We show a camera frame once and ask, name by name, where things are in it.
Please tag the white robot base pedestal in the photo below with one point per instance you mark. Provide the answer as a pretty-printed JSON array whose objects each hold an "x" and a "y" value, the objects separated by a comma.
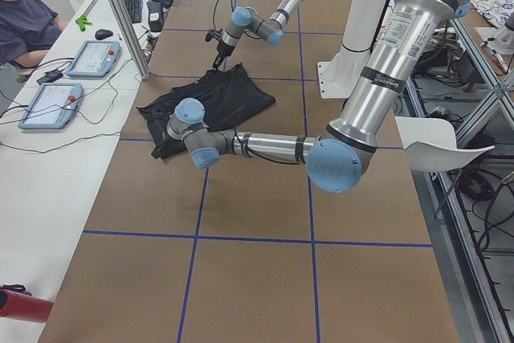
[{"x": 338, "y": 77}]

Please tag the white chair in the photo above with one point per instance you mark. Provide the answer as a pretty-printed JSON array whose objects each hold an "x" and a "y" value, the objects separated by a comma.
[{"x": 431, "y": 146}]

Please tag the aluminium frame post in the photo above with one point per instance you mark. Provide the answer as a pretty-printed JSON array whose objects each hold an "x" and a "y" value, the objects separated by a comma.
[{"x": 122, "y": 17}]

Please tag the black computer mouse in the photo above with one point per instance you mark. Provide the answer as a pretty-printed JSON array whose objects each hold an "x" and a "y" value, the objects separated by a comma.
[{"x": 102, "y": 34}]

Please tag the teach pendant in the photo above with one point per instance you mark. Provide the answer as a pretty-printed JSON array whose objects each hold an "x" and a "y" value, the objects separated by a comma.
[
  {"x": 95, "y": 59},
  {"x": 53, "y": 106}
]

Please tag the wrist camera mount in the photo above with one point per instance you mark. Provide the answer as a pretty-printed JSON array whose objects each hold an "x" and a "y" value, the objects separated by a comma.
[{"x": 214, "y": 34}]

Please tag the red bottle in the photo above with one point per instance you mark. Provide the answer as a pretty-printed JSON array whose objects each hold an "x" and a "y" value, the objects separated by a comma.
[{"x": 22, "y": 307}]

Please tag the lower teach pendant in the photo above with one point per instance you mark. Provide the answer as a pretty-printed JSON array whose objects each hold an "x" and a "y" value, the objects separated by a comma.
[{"x": 53, "y": 106}]

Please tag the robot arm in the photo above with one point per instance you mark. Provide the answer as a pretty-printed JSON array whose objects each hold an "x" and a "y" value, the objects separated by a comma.
[
  {"x": 336, "y": 159},
  {"x": 245, "y": 18}
]

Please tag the person in blue shirt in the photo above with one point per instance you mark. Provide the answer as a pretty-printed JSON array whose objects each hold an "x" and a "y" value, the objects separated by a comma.
[{"x": 29, "y": 28}]

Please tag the black graphic t-shirt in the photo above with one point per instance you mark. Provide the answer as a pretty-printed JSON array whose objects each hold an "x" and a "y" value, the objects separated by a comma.
[{"x": 229, "y": 98}]

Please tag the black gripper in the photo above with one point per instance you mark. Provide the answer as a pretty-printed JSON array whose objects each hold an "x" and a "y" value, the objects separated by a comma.
[
  {"x": 222, "y": 51},
  {"x": 161, "y": 144}
]

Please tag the black keyboard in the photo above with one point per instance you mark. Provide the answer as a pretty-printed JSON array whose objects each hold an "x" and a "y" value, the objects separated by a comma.
[{"x": 134, "y": 9}]

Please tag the upper teach pendant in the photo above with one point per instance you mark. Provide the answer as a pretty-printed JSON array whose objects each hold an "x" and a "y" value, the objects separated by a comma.
[{"x": 95, "y": 59}]

